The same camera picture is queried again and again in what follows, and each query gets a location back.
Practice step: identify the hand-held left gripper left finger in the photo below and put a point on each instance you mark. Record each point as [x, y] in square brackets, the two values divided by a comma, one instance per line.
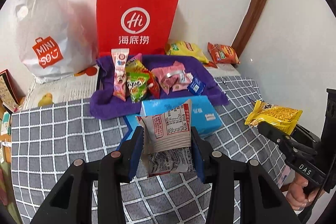
[135, 161]

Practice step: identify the white printed cloth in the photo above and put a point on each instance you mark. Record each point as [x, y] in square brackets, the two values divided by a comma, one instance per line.
[65, 88]

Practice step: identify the brown wooden door frame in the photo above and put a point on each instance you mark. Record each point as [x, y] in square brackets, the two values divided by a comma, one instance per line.
[257, 1]

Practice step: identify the orange chip bag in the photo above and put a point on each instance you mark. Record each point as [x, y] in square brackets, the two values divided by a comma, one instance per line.
[223, 53]

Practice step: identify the yellow chip bag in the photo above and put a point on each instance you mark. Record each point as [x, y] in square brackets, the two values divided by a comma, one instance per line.
[183, 49]

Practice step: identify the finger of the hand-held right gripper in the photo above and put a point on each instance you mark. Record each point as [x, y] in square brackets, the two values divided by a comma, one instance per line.
[273, 134]
[304, 136]

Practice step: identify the small blue packet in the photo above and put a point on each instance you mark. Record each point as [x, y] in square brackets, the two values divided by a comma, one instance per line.
[196, 86]

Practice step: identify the red and white snack packet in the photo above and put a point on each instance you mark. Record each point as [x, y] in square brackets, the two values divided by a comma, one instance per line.
[168, 124]

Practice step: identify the small pink snack packet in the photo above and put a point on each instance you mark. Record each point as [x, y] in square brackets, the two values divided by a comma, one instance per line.
[181, 66]

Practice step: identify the blue tissue pack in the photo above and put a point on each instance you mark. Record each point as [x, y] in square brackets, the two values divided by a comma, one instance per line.
[207, 113]

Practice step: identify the grey checked tablecloth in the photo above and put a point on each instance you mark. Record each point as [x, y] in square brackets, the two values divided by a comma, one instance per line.
[65, 129]

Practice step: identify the green and white box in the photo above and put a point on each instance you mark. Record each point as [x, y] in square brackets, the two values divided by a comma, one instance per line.
[5, 123]

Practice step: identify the person's right hand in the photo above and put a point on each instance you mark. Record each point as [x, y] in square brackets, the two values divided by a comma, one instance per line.
[295, 195]

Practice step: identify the patterned box with red edge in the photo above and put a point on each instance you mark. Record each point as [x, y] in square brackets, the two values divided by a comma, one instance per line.
[6, 90]

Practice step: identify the white plastic shopping bag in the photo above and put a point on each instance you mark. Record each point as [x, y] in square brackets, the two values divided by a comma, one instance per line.
[50, 29]

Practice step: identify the yellow duck toy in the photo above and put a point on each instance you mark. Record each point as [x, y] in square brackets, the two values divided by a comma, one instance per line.
[46, 100]

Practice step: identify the purple towel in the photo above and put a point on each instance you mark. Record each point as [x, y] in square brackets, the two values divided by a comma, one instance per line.
[110, 106]

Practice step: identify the green triangle snack packet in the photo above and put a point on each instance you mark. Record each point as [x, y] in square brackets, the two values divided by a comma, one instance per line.
[136, 87]

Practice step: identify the red paper bag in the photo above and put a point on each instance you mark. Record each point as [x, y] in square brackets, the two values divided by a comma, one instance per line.
[136, 3]

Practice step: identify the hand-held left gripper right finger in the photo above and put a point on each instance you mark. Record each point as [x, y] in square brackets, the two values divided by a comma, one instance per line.
[198, 161]

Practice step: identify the pink silver-striped snack packet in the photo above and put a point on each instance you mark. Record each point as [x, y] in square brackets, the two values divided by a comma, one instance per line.
[168, 74]

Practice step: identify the wooden nightstand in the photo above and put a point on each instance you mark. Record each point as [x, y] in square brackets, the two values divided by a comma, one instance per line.
[5, 155]

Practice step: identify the long pink snack packet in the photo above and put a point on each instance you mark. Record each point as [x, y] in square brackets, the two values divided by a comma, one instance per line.
[119, 74]

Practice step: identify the yellow pink triangle snack packet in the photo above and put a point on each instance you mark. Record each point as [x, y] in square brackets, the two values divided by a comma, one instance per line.
[136, 64]

